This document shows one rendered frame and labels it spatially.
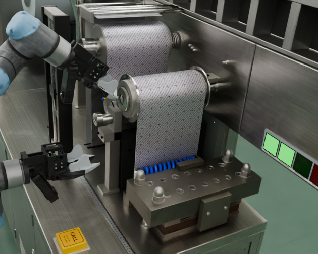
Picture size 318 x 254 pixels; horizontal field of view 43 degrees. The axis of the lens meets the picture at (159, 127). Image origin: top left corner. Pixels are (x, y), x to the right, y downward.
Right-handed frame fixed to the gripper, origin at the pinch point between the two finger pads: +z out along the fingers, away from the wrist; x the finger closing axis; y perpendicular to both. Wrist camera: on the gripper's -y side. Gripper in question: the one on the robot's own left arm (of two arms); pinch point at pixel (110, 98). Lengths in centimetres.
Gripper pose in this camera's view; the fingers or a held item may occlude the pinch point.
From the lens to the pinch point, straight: 122.5
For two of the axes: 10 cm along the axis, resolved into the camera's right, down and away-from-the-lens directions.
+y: 6.2, -7.8, -0.6
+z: 6.2, 4.4, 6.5
